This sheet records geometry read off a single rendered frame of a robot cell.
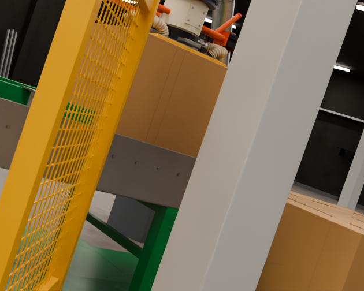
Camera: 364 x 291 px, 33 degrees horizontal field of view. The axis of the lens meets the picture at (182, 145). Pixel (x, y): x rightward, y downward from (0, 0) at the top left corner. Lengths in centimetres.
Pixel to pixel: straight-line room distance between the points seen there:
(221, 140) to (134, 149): 70
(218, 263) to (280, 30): 50
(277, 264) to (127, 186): 67
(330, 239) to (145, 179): 68
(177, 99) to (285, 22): 98
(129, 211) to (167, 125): 131
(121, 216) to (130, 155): 152
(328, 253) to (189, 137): 65
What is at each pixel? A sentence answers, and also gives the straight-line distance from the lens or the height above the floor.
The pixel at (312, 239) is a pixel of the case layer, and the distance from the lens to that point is 227.
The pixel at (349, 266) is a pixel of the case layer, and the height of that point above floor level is 43.
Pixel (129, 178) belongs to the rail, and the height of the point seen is 47.
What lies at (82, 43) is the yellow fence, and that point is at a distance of 110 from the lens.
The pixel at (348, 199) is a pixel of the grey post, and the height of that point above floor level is 53.
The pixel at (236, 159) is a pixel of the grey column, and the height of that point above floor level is 66.
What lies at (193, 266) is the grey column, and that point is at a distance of 134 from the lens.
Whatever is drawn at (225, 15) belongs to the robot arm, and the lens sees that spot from 322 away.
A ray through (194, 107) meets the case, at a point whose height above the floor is 76.
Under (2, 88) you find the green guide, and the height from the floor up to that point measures 62.
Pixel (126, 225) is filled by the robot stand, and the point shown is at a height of 6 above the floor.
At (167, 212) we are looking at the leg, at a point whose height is 39.
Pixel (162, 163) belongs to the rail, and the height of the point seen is 55.
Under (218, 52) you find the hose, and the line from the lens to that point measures 242.
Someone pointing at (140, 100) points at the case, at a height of 72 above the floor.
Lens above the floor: 69
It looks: 2 degrees down
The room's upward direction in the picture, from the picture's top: 19 degrees clockwise
